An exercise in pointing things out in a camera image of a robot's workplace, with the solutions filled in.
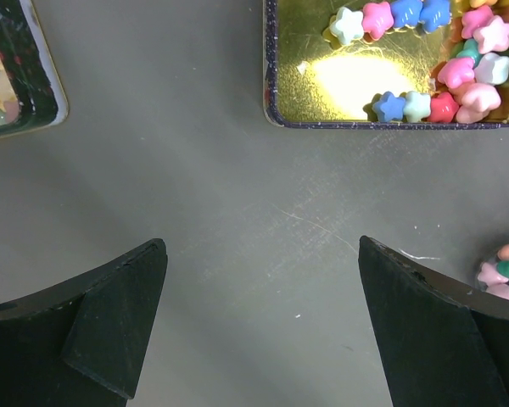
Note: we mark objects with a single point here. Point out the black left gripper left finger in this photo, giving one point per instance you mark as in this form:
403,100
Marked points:
83,342

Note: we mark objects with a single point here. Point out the speckled tin pastel star candies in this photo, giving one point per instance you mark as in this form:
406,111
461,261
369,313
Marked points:
378,65

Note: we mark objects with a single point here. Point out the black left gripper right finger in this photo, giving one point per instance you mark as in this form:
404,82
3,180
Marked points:
441,341

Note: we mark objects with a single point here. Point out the gold tin translucent star candies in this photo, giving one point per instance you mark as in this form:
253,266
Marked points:
31,94

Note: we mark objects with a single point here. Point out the clear glass jar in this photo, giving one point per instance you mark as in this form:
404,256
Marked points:
493,273

